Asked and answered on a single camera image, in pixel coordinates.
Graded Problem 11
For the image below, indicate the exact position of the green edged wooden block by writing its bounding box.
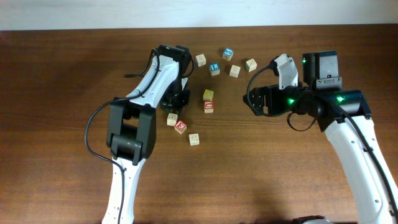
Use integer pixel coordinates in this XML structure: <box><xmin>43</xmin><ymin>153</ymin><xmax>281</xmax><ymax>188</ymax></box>
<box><xmin>167</xmin><ymin>113</ymin><xmax>178</xmax><ymax>126</ymax></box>
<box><xmin>245</xmin><ymin>58</ymin><xmax>257</xmax><ymax>72</ymax></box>

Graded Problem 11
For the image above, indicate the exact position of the red letter E block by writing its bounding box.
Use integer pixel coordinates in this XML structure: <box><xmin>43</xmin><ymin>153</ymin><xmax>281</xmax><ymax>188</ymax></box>
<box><xmin>174</xmin><ymin>120</ymin><xmax>187</xmax><ymax>134</ymax></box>

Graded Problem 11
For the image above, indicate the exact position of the plain wooden picture block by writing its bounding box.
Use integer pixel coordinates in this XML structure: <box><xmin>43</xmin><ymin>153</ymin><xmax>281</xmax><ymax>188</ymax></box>
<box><xmin>188</xmin><ymin>133</ymin><xmax>200</xmax><ymax>146</ymax></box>

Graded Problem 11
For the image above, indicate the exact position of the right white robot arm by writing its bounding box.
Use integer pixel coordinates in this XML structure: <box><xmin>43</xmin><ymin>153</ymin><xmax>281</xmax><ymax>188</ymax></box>
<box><xmin>243</xmin><ymin>51</ymin><xmax>397</xmax><ymax>223</ymax></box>

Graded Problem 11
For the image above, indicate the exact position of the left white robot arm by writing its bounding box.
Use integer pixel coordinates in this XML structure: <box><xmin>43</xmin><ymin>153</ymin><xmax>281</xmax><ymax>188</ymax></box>
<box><xmin>102</xmin><ymin>45</ymin><xmax>193</xmax><ymax>223</ymax></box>

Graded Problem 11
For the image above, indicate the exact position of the yellow wooden block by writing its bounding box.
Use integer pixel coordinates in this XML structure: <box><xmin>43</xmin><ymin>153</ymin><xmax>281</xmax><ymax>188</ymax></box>
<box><xmin>203</xmin><ymin>89</ymin><xmax>214</xmax><ymax>101</ymax></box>

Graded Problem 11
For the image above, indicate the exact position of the red letter U block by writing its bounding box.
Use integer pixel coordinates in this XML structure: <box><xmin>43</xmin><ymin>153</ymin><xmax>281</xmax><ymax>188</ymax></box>
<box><xmin>204</xmin><ymin>101</ymin><xmax>215</xmax><ymax>113</ymax></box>

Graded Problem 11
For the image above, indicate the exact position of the plain wooden block centre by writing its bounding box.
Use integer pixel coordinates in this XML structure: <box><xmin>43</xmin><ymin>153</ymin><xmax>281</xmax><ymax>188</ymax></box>
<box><xmin>229</xmin><ymin>65</ymin><xmax>241</xmax><ymax>78</ymax></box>

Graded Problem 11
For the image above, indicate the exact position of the plain wooden block far left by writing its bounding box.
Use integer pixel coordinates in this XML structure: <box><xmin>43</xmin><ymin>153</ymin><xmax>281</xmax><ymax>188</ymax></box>
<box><xmin>195</xmin><ymin>54</ymin><xmax>206</xmax><ymax>67</ymax></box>

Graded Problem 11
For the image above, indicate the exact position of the blue letter L block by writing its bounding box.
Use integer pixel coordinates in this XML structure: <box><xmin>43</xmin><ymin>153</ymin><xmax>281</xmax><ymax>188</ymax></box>
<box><xmin>210</xmin><ymin>63</ymin><xmax>221</xmax><ymax>76</ymax></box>

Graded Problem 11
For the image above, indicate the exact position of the blue number five block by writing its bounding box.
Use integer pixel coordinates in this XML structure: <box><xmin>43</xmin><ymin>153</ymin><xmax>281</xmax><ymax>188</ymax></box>
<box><xmin>222</xmin><ymin>48</ymin><xmax>234</xmax><ymax>61</ymax></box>

